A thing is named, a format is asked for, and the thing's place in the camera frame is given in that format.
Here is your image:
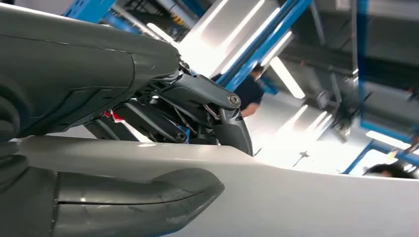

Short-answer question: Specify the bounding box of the ceiling light strip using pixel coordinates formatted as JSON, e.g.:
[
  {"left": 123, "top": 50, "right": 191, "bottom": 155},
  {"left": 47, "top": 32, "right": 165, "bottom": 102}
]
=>
[
  {"left": 365, "top": 130, "right": 412, "bottom": 151},
  {"left": 269, "top": 56, "right": 306, "bottom": 100}
]

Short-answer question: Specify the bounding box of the blue metal shelf rack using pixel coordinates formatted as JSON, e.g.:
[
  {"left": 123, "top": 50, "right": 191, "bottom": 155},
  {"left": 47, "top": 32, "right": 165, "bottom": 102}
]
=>
[
  {"left": 64, "top": 0, "right": 313, "bottom": 92},
  {"left": 342, "top": 0, "right": 419, "bottom": 176}
]

